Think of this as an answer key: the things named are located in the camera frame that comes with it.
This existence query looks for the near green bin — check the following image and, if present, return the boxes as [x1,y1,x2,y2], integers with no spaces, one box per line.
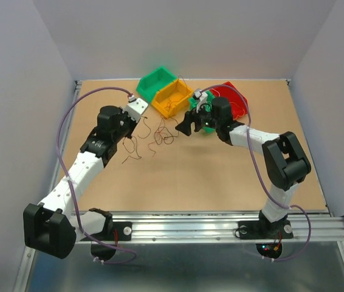
[188,91,215,134]

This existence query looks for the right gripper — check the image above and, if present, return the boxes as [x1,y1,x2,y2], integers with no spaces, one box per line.
[174,101,220,136]

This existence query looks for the yellow wire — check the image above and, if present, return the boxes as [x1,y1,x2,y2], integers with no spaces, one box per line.
[229,103,249,120]

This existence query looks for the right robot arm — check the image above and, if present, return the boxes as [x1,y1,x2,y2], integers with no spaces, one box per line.
[175,97,311,240]

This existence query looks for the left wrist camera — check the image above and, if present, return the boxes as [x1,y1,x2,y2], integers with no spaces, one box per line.
[123,98,148,123]

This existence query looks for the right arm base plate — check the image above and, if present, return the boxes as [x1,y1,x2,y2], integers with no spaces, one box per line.
[234,220,294,240]

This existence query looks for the red bin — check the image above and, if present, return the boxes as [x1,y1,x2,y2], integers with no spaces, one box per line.
[210,82,247,120]

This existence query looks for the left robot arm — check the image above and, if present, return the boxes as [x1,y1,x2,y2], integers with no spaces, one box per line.
[23,101,146,259]

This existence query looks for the red wire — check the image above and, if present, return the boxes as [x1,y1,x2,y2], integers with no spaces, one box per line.
[164,75,191,112]

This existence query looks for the green bin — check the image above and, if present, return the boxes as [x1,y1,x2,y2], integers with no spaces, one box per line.
[136,66,177,103]
[188,91,215,134]

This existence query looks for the far green bin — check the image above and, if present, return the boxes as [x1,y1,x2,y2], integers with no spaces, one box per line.
[136,66,177,103]

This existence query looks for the yellow bin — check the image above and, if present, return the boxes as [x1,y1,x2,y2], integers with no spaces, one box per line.
[151,79,193,119]

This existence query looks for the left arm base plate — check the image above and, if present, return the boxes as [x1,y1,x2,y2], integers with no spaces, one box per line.
[92,221,132,242]

